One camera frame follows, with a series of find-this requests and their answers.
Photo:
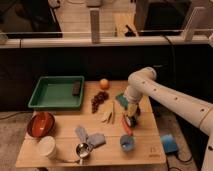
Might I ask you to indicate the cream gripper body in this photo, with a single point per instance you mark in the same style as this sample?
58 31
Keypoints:
132 109

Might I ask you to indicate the black handled brush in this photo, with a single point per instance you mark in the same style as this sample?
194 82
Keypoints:
132 121

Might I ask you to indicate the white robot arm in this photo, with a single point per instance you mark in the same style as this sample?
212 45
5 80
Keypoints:
197 112

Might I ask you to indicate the green plastic tray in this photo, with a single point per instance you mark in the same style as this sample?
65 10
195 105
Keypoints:
55 93

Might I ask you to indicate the teal sponge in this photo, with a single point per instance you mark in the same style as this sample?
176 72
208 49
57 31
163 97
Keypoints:
122 101

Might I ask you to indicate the orange carrot toy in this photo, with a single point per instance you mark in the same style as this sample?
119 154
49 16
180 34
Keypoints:
126 127

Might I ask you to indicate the dark grape bunch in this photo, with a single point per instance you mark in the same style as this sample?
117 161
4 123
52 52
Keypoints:
98 99

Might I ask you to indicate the blue small cup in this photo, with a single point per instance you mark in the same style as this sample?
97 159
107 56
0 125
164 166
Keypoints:
127 143

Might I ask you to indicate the orange fruit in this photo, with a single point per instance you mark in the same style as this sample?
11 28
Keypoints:
104 84

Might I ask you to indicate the grey blue cloth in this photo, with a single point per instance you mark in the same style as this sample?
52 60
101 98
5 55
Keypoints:
94 140

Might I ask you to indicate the blue device on floor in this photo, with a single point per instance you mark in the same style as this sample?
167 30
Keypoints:
169 144

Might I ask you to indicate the black rectangular block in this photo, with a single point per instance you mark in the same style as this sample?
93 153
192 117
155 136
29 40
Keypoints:
76 88

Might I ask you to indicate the red brown bowl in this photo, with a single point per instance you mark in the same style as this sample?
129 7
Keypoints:
41 124

